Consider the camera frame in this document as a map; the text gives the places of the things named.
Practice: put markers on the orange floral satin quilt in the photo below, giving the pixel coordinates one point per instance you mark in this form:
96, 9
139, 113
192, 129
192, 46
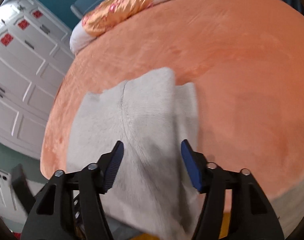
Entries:
109, 13

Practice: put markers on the cream knit sweater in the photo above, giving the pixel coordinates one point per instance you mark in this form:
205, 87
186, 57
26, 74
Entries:
151, 115

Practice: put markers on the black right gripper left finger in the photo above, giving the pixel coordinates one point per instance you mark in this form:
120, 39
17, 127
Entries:
53, 214

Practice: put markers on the orange plush bed cover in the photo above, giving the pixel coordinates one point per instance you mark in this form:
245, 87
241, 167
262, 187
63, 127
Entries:
246, 58

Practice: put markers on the white drawer cabinet red squares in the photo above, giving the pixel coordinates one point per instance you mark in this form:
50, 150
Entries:
34, 58

